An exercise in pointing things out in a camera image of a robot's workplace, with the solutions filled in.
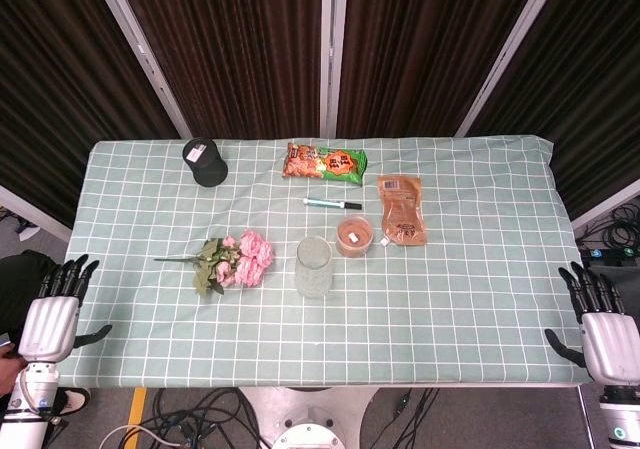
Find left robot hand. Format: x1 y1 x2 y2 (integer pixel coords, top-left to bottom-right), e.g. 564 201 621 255
17 253 114 366

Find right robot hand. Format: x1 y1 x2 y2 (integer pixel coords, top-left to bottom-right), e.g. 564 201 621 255
543 261 640 386

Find pink artificial flower bouquet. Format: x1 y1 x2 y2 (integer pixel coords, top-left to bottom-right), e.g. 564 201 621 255
153 229 275 298

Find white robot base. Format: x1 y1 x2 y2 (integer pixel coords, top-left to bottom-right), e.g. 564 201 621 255
238 386 381 449

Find textured clear glass vase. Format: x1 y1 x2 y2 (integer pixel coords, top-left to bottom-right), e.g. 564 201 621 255
294 236 334 299

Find black white sneaker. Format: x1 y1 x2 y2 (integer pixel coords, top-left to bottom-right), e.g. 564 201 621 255
53 387 92 419

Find black power strip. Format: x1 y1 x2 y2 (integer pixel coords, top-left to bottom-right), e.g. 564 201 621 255
579 247 640 285

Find yellow floor tape strip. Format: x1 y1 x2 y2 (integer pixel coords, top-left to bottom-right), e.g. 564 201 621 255
127 387 149 435

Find green white checkered tablecloth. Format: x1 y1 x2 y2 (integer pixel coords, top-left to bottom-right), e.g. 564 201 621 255
37 135 594 389

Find black mesh pen holder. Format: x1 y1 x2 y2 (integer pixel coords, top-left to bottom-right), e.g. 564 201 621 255
181 137 229 188

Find brown spouted sauce pouch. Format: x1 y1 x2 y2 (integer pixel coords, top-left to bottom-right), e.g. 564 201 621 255
376 174 429 247

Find teal marker pen black cap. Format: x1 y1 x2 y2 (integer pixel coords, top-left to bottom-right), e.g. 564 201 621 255
302 197 363 211

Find green orange snack bag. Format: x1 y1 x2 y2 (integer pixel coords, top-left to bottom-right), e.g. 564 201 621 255
281 142 369 187

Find grey partition bottom rail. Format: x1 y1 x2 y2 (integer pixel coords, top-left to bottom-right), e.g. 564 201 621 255
0 183 74 244
569 177 640 231

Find coiled black floor cables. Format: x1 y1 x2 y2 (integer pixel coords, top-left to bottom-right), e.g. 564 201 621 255
574 201 640 258

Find white floor cable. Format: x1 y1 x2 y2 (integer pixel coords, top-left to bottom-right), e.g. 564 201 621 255
98 422 184 449

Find black floor cable bundle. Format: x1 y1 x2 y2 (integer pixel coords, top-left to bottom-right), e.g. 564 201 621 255
134 387 266 449

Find black cables with inline connector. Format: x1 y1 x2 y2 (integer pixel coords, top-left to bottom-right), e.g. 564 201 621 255
362 387 441 449

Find grey partition post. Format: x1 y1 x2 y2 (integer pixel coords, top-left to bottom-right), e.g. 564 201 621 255
453 0 569 138
88 0 195 140
319 0 350 139

